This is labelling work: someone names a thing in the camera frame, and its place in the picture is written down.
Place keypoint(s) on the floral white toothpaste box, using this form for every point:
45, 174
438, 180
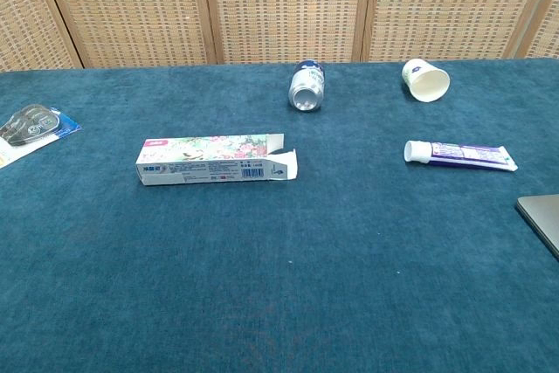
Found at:
205, 167

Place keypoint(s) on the purple white toothpaste tube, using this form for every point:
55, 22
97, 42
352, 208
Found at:
467, 156

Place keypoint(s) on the white paper cup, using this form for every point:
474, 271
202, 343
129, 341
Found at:
425, 80

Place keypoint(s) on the blue velvet tablecloth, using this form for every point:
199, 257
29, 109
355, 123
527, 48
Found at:
279, 259

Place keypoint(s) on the woven rattan screen panel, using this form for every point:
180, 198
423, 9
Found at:
548, 36
131, 10
288, 6
450, 6
22, 19

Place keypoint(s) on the correction tape blister pack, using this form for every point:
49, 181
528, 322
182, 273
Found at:
30, 126

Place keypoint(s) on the grey laptop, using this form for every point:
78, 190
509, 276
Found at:
543, 220

